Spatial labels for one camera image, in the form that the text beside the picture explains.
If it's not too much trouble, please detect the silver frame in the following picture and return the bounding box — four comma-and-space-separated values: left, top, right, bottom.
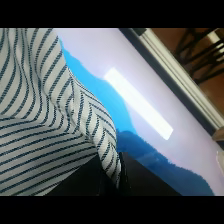
132, 28, 224, 135

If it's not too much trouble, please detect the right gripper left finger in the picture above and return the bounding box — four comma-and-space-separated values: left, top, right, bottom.
49, 155, 118, 197

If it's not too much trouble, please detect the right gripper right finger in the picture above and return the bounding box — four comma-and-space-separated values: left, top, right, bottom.
118, 151, 183, 197

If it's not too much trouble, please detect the blue white striped shirt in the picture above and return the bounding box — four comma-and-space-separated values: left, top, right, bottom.
0, 28, 122, 197

